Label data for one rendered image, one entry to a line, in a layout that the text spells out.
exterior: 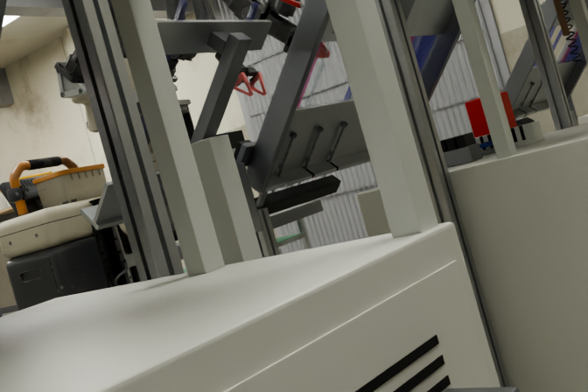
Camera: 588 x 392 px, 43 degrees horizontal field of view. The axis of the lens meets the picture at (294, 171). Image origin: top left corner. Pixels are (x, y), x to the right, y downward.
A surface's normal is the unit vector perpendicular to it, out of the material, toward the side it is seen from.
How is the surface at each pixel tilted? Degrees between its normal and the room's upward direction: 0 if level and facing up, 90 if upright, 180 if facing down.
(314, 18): 90
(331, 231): 90
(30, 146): 90
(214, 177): 90
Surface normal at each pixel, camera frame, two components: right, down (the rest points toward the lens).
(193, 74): -0.57, 0.15
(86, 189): 0.87, -0.21
